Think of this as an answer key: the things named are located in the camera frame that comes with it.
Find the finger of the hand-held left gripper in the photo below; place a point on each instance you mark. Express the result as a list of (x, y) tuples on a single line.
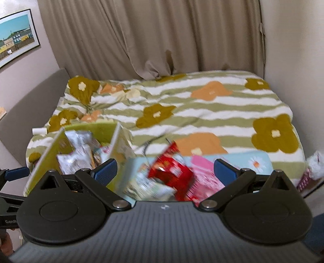
[(17, 174), (10, 202)]

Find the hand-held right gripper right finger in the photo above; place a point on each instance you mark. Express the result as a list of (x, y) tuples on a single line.
[(224, 172)]

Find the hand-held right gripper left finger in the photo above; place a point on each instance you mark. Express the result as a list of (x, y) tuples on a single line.
[(106, 172)]

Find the pink snack packet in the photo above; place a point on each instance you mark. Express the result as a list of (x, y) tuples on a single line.
[(202, 177)]

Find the green cardboard box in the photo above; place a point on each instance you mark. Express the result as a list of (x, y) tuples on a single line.
[(48, 156)]

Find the pile of snack packets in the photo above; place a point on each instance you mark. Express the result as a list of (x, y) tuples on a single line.
[(73, 159)]

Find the white green snack packet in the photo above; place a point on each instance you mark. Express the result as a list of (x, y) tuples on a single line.
[(144, 184)]

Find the red snack packet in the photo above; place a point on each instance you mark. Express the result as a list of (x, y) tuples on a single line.
[(169, 169)]

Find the person's left hand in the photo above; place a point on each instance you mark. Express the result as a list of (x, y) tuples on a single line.
[(5, 242)]

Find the light blue daisy cloth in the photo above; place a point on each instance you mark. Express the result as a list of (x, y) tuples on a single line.
[(258, 161)]

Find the small white charger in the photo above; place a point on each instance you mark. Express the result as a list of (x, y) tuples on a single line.
[(39, 131)]

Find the floral striped blanket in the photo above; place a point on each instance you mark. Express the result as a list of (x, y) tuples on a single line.
[(202, 111)]

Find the grey headboard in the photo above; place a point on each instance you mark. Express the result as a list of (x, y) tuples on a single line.
[(30, 108)]

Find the purple patterned plastic wrapper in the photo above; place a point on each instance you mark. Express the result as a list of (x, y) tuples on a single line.
[(310, 169)]

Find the beige curtain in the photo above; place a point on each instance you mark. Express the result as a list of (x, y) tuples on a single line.
[(151, 32)]

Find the framed wall poster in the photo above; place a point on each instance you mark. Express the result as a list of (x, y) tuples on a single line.
[(17, 38)]

